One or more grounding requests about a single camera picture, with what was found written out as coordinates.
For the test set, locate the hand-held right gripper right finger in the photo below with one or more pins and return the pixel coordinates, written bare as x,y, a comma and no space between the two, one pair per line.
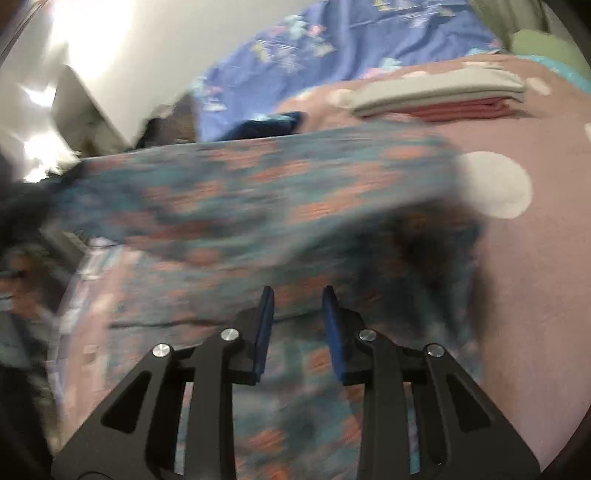
332,323

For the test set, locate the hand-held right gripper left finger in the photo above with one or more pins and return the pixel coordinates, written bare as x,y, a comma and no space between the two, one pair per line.
264,323

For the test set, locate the teal floral garment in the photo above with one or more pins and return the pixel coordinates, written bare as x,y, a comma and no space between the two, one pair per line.
277,194

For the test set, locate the navy star print garment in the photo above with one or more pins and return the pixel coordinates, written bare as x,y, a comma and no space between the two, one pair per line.
263,127

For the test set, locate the pink polka dot blanket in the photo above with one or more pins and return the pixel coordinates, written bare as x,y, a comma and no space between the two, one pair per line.
531,277

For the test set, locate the folded red cloth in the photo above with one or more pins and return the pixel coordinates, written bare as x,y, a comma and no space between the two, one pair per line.
461,110

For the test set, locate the folded grey cloth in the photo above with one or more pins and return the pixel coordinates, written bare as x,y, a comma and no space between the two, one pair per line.
438,90

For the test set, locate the white cabinet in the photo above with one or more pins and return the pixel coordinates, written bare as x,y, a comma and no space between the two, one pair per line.
87,115

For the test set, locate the blue tree print sheet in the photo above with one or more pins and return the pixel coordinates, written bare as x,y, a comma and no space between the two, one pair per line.
346,46

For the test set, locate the turquoise cloth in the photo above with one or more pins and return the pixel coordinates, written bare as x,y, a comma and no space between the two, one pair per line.
568,69

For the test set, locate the green pillow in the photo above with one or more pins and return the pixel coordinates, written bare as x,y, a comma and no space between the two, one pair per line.
549,48

